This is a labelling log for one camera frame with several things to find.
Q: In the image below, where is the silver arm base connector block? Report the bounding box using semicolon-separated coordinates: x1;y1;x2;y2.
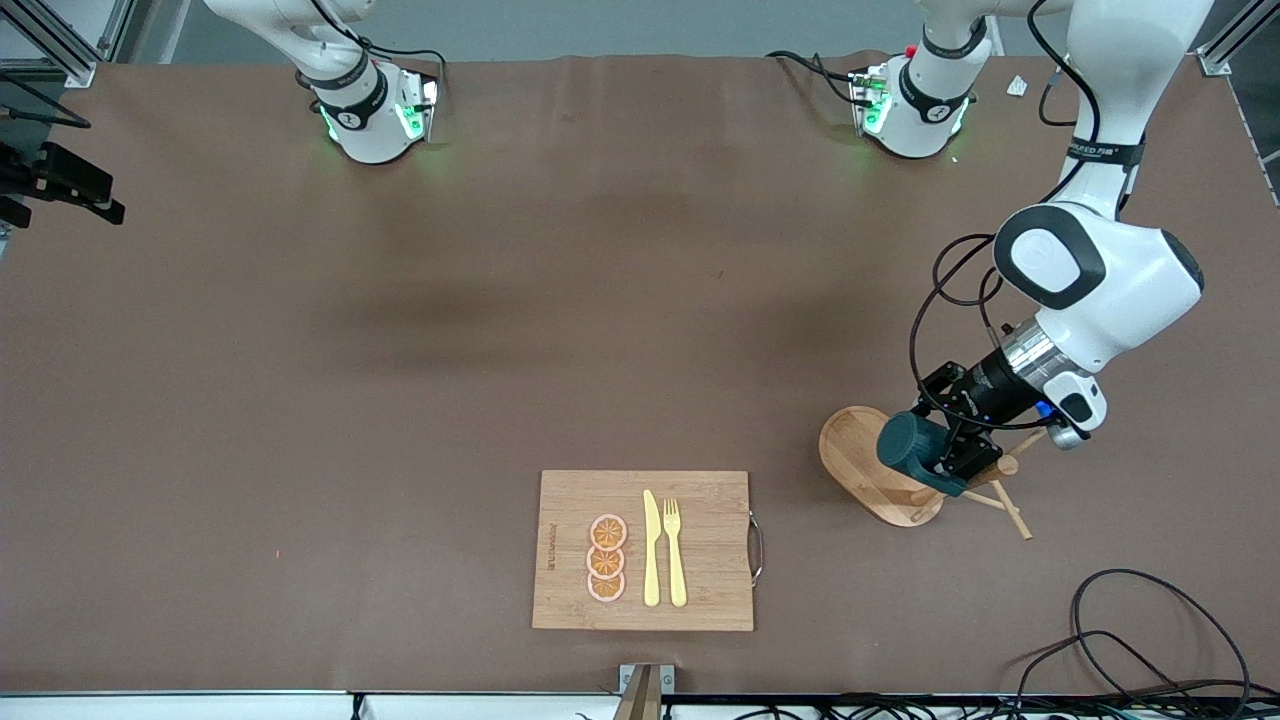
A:
850;65;893;136
398;72;441;143

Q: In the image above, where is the teal HOME mug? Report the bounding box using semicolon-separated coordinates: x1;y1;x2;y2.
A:
877;411;971;498

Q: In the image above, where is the wooden mug tree stand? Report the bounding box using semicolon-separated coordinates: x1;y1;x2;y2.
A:
818;405;1051;542

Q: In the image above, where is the black looped table cable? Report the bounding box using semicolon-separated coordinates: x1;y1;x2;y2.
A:
1015;630;1211;720
1070;568;1253;706

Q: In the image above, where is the black arm base cable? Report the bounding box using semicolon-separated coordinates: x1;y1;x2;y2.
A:
305;0;448;96
766;50;863;109

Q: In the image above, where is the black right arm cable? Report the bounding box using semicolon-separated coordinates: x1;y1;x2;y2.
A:
0;72;93;131

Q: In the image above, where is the yellow plastic knife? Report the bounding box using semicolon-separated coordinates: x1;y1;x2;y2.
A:
642;489;662;608

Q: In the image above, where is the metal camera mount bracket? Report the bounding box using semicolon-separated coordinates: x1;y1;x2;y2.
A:
618;663;676;720

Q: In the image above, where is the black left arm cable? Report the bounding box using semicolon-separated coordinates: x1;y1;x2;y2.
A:
908;0;1136;433

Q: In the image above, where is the aluminium frame profile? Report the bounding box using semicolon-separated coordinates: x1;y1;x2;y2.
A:
1195;0;1280;79
0;0;136;89

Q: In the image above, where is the yellow plastic fork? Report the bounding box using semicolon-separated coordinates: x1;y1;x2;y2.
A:
663;498;689;608

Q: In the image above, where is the bamboo cutting board with handle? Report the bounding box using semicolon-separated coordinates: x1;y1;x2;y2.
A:
532;470;765;633

